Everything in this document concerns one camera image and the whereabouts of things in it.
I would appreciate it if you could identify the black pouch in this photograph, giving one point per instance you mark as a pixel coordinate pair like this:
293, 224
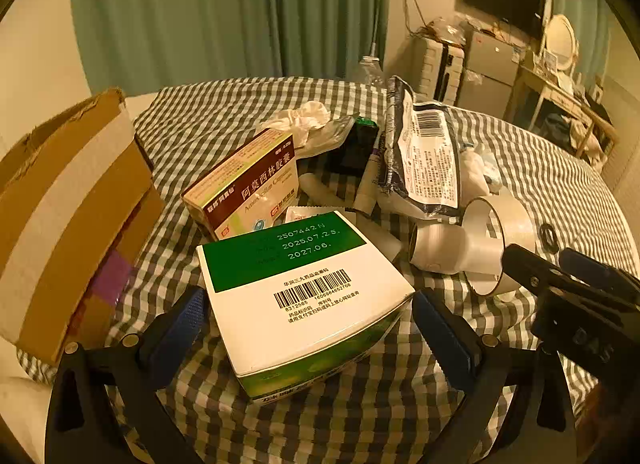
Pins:
350, 154

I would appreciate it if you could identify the wide green curtain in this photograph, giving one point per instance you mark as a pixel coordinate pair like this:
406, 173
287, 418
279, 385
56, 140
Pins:
200, 9

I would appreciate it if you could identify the clear tape roll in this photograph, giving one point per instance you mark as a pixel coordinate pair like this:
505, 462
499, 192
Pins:
515, 224

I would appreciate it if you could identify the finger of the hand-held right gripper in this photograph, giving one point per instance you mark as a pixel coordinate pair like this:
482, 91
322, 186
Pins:
600, 271
530, 266

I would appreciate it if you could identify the silver foil packet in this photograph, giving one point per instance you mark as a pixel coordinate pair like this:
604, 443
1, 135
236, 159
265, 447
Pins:
330, 137

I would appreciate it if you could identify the green white medicine box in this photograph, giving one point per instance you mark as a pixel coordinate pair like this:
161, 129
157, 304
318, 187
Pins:
300, 284

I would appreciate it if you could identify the cream dressing desk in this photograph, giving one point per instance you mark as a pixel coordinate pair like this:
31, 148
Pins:
550, 89

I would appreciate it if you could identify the small white red sachet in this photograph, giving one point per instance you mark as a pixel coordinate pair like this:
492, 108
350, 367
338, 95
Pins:
300, 215

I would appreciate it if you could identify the white clothes heap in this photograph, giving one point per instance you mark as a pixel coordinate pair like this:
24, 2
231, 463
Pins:
587, 139

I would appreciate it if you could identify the brown cardboard box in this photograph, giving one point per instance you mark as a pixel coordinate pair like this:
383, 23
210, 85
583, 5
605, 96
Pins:
60, 224

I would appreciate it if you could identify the narrow green curtain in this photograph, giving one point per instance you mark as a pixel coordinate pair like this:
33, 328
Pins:
585, 19

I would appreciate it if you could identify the white plastic bottle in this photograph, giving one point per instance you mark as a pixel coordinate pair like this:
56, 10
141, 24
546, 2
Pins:
440, 246

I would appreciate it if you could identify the grey white checkered blanket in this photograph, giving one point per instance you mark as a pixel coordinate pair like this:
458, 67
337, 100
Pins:
200, 114

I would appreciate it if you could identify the large clear water jug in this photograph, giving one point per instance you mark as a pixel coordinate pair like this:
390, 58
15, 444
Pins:
370, 72

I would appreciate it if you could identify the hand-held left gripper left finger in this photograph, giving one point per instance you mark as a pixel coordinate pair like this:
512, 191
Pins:
187, 314

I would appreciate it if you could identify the white suitcase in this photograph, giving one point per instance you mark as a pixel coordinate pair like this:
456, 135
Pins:
430, 69

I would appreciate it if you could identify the grey small fridge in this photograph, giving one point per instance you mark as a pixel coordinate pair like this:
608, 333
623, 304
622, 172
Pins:
490, 64

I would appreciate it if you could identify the white crumpled plastic bag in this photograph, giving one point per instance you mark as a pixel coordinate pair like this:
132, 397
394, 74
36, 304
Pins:
472, 169

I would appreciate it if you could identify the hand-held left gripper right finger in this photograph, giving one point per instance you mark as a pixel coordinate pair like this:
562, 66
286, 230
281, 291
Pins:
440, 334

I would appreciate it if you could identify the white tube purple cap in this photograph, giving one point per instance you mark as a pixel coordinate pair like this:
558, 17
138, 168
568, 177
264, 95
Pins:
367, 189

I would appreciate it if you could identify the maroon medicine box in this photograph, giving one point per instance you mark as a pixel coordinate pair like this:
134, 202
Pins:
240, 184

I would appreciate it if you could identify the white oval mirror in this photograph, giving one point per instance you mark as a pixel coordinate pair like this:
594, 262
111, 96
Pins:
560, 39

